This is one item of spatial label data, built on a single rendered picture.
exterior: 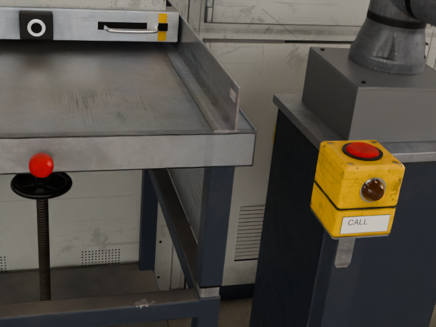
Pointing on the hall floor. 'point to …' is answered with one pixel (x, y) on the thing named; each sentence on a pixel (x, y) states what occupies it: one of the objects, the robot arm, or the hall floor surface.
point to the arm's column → (399, 280)
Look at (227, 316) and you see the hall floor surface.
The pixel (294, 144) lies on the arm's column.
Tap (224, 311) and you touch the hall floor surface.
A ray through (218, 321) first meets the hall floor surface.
